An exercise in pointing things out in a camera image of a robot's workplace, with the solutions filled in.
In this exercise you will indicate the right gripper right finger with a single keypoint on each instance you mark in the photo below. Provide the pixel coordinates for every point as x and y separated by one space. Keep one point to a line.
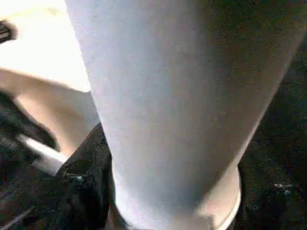
266 201

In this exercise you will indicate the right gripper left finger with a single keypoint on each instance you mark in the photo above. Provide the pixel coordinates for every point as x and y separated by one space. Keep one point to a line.
81 191

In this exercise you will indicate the white plastic table leg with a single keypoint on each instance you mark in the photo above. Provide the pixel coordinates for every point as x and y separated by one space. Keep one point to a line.
182 96

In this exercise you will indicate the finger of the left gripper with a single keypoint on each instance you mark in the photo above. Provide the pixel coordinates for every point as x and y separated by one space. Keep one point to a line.
24 122

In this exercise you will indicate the black mat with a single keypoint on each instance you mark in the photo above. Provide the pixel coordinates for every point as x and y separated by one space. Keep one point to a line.
283 120

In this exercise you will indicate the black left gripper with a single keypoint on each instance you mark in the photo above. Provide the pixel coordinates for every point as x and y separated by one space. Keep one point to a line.
5 31

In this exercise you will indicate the white plastic table top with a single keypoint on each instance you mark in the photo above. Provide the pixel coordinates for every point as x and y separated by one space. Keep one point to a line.
43 57

